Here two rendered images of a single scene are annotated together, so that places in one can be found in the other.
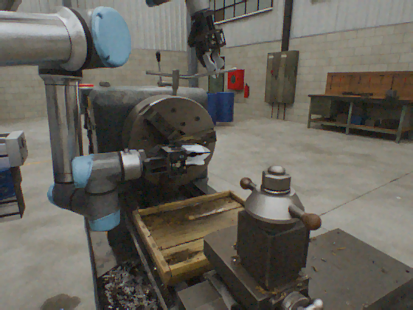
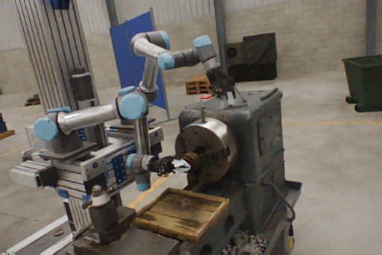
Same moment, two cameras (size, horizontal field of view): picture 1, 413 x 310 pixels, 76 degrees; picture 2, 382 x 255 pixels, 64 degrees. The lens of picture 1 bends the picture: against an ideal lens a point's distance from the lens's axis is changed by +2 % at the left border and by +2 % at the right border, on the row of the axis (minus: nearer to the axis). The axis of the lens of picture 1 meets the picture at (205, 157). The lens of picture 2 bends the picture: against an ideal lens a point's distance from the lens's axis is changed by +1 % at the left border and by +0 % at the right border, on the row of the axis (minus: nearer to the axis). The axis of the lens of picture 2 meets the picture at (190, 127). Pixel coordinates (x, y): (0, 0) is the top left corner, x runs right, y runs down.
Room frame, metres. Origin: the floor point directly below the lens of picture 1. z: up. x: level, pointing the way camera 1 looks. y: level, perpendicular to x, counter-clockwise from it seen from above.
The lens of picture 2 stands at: (0.19, -1.16, 1.64)
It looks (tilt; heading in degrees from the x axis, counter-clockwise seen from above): 16 degrees down; 62
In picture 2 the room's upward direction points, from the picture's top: 8 degrees counter-clockwise
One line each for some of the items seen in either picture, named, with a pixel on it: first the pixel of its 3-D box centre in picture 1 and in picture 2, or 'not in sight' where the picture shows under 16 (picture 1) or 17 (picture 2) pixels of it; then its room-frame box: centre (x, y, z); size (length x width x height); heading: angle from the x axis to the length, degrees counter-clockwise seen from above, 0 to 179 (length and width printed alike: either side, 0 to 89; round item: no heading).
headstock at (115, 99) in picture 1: (139, 128); (234, 130); (1.27, 0.33, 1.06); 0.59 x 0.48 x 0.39; 28
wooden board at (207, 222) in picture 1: (206, 225); (180, 211); (0.68, 0.00, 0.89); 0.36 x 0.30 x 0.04; 118
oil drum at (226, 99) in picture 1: (224, 106); not in sight; (8.40, -0.59, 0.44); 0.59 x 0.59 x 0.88
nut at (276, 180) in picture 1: (276, 177); (97, 189); (0.33, -0.09, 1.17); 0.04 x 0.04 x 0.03
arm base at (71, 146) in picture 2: not in sight; (66, 139); (0.33, 0.56, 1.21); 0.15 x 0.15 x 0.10
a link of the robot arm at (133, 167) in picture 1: (130, 163); (150, 162); (0.64, 0.19, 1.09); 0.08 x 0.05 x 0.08; 26
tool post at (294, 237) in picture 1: (271, 238); (104, 212); (0.34, -0.10, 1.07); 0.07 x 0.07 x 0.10; 28
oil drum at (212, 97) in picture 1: (206, 109); not in sight; (7.65, -0.02, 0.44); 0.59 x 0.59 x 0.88
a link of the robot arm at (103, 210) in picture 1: (99, 205); (142, 177); (0.61, 0.27, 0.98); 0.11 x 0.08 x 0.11; 61
